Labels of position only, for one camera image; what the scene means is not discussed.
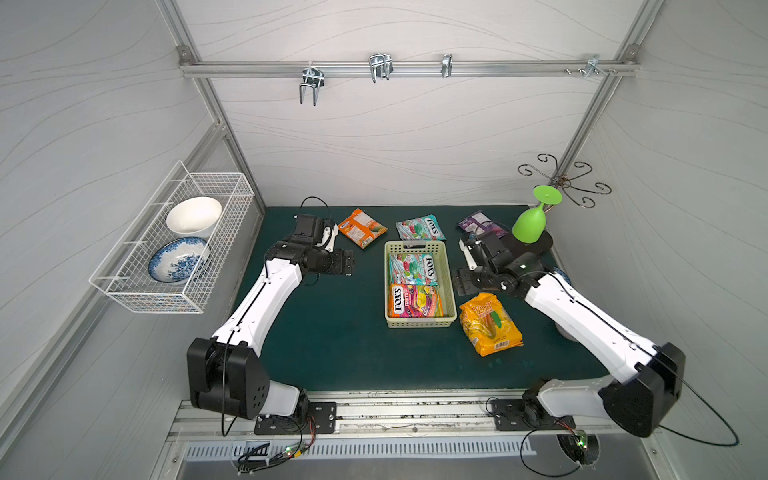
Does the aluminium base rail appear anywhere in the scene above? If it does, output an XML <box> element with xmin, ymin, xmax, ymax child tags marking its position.
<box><xmin>167</xmin><ymin>388</ymin><xmax>625</xmax><ymax>442</ymax></box>

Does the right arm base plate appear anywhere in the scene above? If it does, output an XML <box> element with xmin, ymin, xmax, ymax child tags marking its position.
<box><xmin>485</xmin><ymin>397</ymin><xmax>576</xmax><ymax>432</ymax></box>

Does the metal hook right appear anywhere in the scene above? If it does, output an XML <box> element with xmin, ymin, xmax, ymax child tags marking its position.
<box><xmin>563</xmin><ymin>54</ymin><xmax>618</xmax><ymax>78</ymax></box>

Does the blue floral small bowl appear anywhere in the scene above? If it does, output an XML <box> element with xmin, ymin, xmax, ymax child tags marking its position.
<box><xmin>553</xmin><ymin>267</ymin><xmax>573</xmax><ymax>286</ymax></box>

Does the aluminium top rail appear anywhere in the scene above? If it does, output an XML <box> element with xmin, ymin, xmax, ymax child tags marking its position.
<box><xmin>180</xmin><ymin>58</ymin><xmax>641</xmax><ymax>80</ymax></box>

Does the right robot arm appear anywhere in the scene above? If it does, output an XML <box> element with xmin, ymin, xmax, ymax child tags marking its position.
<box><xmin>455</xmin><ymin>233</ymin><xmax>686</xmax><ymax>438</ymax></box>

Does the orange fruits candy bag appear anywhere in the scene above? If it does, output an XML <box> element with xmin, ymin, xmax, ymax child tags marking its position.
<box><xmin>339</xmin><ymin>208</ymin><xmax>388</xmax><ymax>249</ymax></box>

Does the black cable right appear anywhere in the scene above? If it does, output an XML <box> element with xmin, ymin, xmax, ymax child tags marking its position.
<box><xmin>518</xmin><ymin>359</ymin><xmax>742</xmax><ymax>479</ymax></box>

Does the teal mint blossom candy bag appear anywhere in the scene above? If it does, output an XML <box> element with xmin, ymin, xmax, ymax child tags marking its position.
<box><xmin>389</xmin><ymin>253</ymin><xmax>438</xmax><ymax>286</ymax></box>

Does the white wire wall basket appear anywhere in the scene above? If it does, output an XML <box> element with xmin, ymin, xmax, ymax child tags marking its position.
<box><xmin>89</xmin><ymin>162</ymin><xmax>254</xmax><ymax>314</ymax></box>

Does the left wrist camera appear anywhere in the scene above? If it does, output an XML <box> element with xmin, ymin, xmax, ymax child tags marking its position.
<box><xmin>290</xmin><ymin>214</ymin><xmax>338</xmax><ymax>251</ymax></box>

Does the purple candy bag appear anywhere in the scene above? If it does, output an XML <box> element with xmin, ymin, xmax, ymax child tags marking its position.
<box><xmin>457</xmin><ymin>211</ymin><xmax>508</xmax><ymax>238</ymax></box>

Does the metal single hook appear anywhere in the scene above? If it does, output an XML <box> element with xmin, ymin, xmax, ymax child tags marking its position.
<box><xmin>441</xmin><ymin>54</ymin><xmax>453</xmax><ymax>79</ymax></box>

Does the yellow orange candy bag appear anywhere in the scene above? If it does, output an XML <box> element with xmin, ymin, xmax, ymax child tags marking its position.
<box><xmin>459</xmin><ymin>293</ymin><xmax>524</xmax><ymax>357</ymax></box>

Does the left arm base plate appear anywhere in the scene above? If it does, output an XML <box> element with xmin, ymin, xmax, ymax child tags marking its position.
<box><xmin>254</xmin><ymin>398</ymin><xmax>337</xmax><ymax>436</ymax></box>

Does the mint blossom candy bag front-up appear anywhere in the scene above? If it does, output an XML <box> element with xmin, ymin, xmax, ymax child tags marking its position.
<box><xmin>396</xmin><ymin>214</ymin><xmax>446</xmax><ymax>241</ymax></box>

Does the metal double hook left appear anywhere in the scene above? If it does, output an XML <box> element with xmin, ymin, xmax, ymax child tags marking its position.
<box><xmin>299</xmin><ymin>66</ymin><xmax>325</xmax><ymax>106</ymax></box>

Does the white bowl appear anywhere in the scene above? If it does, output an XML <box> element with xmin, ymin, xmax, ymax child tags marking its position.
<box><xmin>165</xmin><ymin>196</ymin><xmax>223</xmax><ymax>239</ymax></box>

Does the light green plastic basket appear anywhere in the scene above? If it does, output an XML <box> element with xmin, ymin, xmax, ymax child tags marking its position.
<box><xmin>384</xmin><ymin>241</ymin><xmax>457</xmax><ymax>328</ymax></box>

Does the metal double hook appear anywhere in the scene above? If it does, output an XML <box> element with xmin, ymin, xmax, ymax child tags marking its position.
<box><xmin>368</xmin><ymin>53</ymin><xmax>394</xmax><ymax>84</ymax></box>
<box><xmin>299</xmin><ymin>66</ymin><xmax>325</xmax><ymax>106</ymax></box>

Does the lilac bowl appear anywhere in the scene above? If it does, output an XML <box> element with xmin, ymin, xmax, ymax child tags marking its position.
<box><xmin>556</xmin><ymin>324</ymin><xmax>579</xmax><ymax>343</ymax></box>

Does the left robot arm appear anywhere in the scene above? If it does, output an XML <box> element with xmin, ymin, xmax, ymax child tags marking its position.
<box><xmin>186</xmin><ymin>241</ymin><xmax>355</xmax><ymax>420</ymax></box>

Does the black cable bundle left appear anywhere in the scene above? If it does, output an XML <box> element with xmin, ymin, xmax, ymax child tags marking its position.
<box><xmin>233</xmin><ymin>413</ymin><xmax>319</xmax><ymax>475</ymax></box>

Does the metal double hook middle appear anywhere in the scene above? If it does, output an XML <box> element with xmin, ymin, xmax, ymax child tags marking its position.
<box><xmin>368</xmin><ymin>53</ymin><xmax>394</xmax><ymax>84</ymax></box>

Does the blue floral plate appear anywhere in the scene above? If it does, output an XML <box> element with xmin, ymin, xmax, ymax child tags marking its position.
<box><xmin>148</xmin><ymin>237</ymin><xmax>209</xmax><ymax>284</ymax></box>

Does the black metal cup stand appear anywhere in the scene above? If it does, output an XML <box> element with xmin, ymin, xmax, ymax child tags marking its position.
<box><xmin>509</xmin><ymin>152</ymin><xmax>613</xmax><ymax>256</ymax></box>

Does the green plastic wine glass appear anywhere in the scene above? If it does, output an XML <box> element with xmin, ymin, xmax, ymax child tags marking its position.
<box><xmin>512</xmin><ymin>185</ymin><xmax>563</xmax><ymax>244</ymax></box>

